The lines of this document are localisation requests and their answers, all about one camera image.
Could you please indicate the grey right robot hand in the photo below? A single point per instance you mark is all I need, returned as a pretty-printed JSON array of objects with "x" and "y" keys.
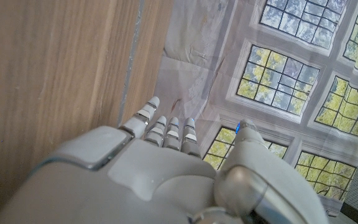
[{"x": 135, "y": 180}]

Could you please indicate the printed window backdrop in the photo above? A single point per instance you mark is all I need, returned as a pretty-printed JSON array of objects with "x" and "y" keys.
[{"x": 197, "y": 46}]

